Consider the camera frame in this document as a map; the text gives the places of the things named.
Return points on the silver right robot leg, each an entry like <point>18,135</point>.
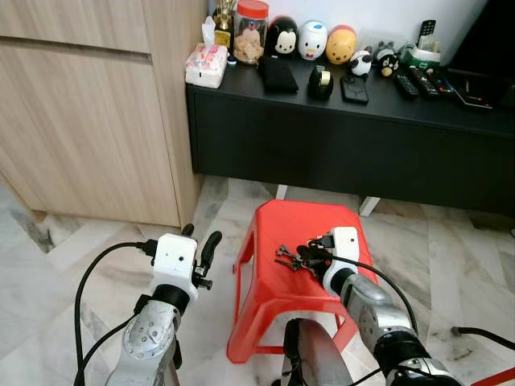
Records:
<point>314,354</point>

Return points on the light wooden cabinet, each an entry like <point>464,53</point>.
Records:
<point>80,121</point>

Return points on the black television console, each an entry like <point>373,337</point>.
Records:
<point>346,145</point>

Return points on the white round character toy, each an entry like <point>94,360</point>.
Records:
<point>313,40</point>

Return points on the small black character figurine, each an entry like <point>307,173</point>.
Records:
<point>387,60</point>

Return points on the gold trophy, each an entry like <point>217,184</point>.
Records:
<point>223,24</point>

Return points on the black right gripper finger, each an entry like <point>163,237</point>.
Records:
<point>312,263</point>
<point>308,249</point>

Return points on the small black phone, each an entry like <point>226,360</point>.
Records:
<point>354,89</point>

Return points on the small panda figurine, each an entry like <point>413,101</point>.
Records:
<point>361,63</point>

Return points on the black television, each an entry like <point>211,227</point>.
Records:
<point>491,36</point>

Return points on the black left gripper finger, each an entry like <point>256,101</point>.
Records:
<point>187,230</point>
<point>211,248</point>

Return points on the upright black remote control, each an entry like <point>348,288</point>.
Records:
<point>427,32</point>

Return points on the red-lidded snack jar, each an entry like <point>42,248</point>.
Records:
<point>251,36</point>

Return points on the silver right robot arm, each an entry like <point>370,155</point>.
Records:
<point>378,314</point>

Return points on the black television stand foot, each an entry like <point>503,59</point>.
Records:
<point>473,88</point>

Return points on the flat black remote control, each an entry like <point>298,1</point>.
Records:
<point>442,82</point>
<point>405,84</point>
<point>424,81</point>

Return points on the bunch of metal keys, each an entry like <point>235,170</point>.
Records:
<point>288,257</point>

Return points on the pink tissue pack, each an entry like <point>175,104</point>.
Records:
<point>205,66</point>

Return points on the black tape dispenser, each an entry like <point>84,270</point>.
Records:
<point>321,83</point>

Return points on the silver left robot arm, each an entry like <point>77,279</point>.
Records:
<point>149,338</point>

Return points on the black wallet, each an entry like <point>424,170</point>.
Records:
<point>278,74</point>

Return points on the black mouse character toy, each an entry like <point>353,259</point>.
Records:
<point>282,39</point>

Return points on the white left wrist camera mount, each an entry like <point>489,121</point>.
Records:
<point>173,261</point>

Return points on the white console leg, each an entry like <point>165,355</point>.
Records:
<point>281,192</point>
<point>369,206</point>

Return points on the red plastic stool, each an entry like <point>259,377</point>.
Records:
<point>282,221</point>

